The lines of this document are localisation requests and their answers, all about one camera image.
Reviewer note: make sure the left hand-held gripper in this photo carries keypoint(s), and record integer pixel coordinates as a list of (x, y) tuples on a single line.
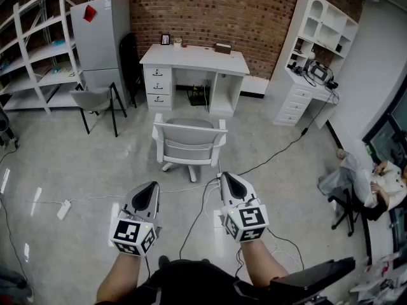
[(132, 234)]

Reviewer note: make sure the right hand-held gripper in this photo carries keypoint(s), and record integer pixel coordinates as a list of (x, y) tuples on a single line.
[(251, 221)]

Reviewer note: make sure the white grey office chair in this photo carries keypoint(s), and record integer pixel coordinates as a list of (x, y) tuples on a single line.
[(187, 148)]

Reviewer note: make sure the person's right forearm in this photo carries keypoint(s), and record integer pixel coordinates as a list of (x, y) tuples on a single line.
[(260, 265)]

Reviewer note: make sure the person's left forearm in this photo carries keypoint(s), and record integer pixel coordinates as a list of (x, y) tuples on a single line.
[(117, 278)]

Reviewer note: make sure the grey chair black legs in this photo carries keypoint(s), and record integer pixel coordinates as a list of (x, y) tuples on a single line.
[(92, 98)]

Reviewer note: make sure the black office chair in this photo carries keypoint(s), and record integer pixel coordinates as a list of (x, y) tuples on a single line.
[(351, 214)]

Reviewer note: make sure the white hutch desk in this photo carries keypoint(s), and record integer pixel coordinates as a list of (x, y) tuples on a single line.
[(286, 62)]

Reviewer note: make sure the white desk with drawers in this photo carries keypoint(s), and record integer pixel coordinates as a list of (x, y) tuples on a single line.
[(190, 57)]

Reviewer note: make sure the black folded chair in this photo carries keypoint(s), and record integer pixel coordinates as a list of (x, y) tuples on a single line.
[(128, 59)]

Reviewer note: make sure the person's left black shoe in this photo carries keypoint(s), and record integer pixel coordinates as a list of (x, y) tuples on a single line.
[(163, 261)]

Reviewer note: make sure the white power strip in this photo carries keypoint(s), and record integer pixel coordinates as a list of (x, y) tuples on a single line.
[(63, 210)]

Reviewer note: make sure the person's black shirt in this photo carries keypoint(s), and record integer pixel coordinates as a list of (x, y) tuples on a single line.
[(190, 284)]

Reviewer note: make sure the black router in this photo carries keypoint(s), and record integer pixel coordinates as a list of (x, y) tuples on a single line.
[(198, 95)]

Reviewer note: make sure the white low box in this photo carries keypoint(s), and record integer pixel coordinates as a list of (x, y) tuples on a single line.
[(254, 86)]

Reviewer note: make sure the black bag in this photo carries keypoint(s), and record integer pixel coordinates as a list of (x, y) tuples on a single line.
[(311, 278)]

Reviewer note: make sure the black gadget cluster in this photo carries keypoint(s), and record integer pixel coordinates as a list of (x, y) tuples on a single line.
[(294, 68)]

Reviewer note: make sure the black power adapter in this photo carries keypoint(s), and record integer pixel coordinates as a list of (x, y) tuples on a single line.
[(332, 85)]

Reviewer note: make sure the brown tissue box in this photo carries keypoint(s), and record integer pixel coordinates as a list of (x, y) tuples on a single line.
[(222, 48)]

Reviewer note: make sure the black white screen device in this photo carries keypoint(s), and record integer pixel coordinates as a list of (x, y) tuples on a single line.
[(319, 71)]

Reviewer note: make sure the small white round lamp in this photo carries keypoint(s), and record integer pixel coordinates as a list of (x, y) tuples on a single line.
[(312, 55)]

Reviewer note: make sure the white pen holder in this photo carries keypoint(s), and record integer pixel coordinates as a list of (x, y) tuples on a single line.
[(177, 42)]

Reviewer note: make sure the grey refrigerator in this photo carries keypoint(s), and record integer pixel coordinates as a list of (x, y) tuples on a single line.
[(101, 43)]

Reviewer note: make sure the white cluttered table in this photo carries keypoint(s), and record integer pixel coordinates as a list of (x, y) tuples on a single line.
[(375, 284)]

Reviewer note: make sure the small black shelf item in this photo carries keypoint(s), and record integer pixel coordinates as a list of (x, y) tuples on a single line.
[(338, 48)]

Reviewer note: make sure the white shelving rack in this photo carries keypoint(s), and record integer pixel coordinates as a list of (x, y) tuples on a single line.
[(47, 53)]

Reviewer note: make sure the teal shelf item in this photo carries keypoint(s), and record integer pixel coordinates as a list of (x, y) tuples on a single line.
[(58, 42)]

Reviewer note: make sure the red paper tag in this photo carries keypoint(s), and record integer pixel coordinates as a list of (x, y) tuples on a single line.
[(89, 14)]

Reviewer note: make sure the black picture frame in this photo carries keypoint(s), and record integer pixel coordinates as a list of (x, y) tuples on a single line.
[(165, 39)]

